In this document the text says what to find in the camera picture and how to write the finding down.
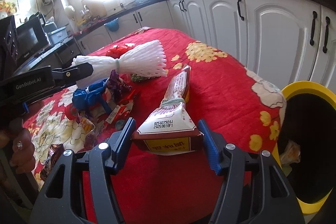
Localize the left hand with ring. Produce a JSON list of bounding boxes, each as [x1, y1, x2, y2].
[[1, 118, 35, 174]]

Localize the yellow rimmed black trash bin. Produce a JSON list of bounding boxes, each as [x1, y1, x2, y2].
[[277, 81, 335, 215]]

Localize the blue hanging basin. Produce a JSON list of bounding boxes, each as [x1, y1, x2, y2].
[[104, 18, 120, 32]]

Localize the white foam fruit net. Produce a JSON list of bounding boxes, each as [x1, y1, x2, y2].
[[71, 40, 167, 89]]

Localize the grey storage box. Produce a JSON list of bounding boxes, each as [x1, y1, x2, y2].
[[47, 26, 68, 45]]

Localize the red floral tablecloth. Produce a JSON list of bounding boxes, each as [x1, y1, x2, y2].
[[23, 27, 287, 224]]

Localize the white lower cabinets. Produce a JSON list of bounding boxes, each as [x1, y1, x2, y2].
[[79, 0, 335, 90]]

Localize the blue plastic wrapper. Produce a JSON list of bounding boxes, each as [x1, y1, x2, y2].
[[72, 80, 112, 114]]

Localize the red candy wrapper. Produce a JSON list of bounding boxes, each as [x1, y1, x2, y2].
[[105, 43, 136, 59]]

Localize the black microwave oven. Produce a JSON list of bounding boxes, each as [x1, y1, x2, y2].
[[17, 17, 51, 64]]

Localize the red white snack packet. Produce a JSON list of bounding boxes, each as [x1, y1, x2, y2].
[[131, 65, 203, 155]]

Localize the framed fruit picture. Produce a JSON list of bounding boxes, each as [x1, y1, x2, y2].
[[0, 0, 19, 16]]

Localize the trash inside bin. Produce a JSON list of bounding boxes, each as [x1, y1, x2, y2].
[[280, 140, 301, 165]]

